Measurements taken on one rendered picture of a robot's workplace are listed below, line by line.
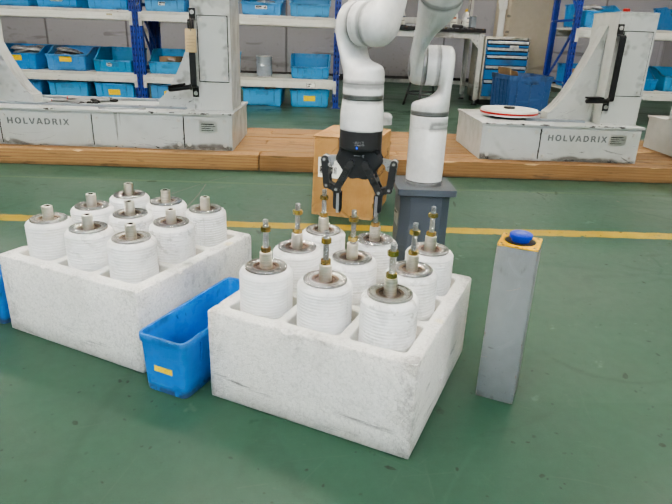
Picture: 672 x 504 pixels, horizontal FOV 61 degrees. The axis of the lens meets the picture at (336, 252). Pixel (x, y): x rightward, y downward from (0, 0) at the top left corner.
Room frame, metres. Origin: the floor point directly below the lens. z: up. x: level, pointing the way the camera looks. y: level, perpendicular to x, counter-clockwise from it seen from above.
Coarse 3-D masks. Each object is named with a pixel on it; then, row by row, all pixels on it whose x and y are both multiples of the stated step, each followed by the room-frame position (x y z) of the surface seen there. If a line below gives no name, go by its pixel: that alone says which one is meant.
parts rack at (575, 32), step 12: (552, 12) 6.13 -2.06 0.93; (576, 12) 5.55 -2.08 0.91; (552, 24) 6.09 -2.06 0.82; (576, 24) 5.54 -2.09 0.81; (552, 36) 6.11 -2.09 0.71; (564, 36) 6.12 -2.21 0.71; (576, 36) 5.54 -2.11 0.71; (588, 36) 5.54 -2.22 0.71; (660, 36) 5.56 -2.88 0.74; (552, 48) 6.09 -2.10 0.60; (564, 48) 5.79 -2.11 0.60; (564, 72) 5.59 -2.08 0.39; (552, 84) 6.01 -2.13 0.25; (564, 84) 5.54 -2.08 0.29; (648, 96) 5.56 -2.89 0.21; (660, 96) 5.56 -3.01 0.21
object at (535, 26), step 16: (512, 0) 7.04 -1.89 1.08; (528, 0) 7.04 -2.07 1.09; (544, 0) 7.05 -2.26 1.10; (496, 16) 7.52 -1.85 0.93; (512, 16) 7.04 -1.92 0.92; (528, 16) 7.04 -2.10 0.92; (544, 16) 7.05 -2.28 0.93; (496, 32) 7.43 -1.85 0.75; (512, 32) 7.04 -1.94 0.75; (528, 32) 7.04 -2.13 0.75; (544, 32) 7.05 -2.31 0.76; (544, 48) 7.05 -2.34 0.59; (528, 64) 7.05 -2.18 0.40
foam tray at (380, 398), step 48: (240, 336) 0.87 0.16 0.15; (288, 336) 0.83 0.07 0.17; (336, 336) 0.82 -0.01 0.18; (432, 336) 0.84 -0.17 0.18; (240, 384) 0.87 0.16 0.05; (288, 384) 0.83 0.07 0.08; (336, 384) 0.80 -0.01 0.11; (384, 384) 0.76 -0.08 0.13; (432, 384) 0.85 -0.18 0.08; (336, 432) 0.80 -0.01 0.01; (384, 432) 0.76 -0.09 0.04
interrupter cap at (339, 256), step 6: (336, 252) 1.02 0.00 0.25; (342, 252) 1.02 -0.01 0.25; (360, 252) 1.02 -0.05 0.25; (366, 252) 1.02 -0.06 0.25; (336, 258) 0.99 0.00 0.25; (342, 258) 0.99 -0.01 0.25; (360, 258) 1.00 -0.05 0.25; (366, 258) 0.99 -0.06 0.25; (348, 264) 0.96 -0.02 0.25; (354, 264) 0.96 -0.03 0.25; (360, 264) 0.97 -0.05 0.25
